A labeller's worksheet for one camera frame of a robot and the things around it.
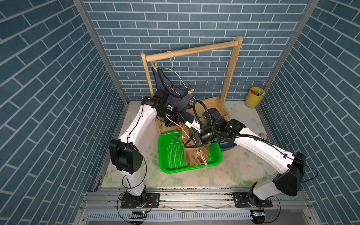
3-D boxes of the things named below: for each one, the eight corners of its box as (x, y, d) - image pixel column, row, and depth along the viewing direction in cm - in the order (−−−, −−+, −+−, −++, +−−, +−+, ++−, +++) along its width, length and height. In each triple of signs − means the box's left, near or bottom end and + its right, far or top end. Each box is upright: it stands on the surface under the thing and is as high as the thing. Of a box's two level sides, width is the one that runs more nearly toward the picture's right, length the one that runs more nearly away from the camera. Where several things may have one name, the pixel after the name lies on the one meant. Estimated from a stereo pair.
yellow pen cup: (245, 109, 121) (252, 95, 108) (242, 100, 127) (248, 86, 115) (258, 109, 121) (266, 95, 109) (254, 100, 127) (262, 87, 115)
